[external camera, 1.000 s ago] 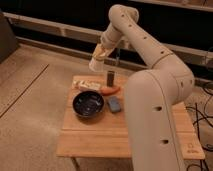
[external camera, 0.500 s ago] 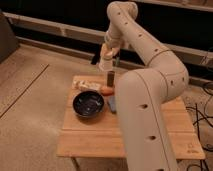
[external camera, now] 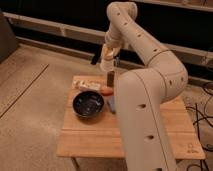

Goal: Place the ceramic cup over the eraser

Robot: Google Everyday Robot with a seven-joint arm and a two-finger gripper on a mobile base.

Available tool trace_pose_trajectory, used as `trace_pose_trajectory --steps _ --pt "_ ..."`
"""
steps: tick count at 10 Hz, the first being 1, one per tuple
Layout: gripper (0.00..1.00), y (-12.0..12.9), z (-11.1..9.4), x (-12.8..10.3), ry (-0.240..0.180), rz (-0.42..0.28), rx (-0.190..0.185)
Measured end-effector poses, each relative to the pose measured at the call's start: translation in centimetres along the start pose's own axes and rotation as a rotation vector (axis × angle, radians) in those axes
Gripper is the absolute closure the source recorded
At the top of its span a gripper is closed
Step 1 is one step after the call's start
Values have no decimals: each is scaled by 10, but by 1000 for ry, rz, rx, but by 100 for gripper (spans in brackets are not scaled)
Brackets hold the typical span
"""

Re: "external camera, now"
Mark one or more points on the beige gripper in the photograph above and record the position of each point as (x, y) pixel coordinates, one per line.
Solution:
(107, 53)

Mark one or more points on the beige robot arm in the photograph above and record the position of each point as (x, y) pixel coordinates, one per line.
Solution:
(139, 93)

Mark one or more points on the dark brown cylinder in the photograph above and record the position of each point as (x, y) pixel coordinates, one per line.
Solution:
(110, 78)

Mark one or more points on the orange carrot toy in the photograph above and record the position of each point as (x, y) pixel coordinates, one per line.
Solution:
(106, 91)

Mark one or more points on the black bowl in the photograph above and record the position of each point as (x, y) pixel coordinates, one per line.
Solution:
(87, 104)

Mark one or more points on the wooden table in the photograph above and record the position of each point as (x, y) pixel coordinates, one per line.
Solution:
(100, 136)

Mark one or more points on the grey cabinet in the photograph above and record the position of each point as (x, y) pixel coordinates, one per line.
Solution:
(8, 41)

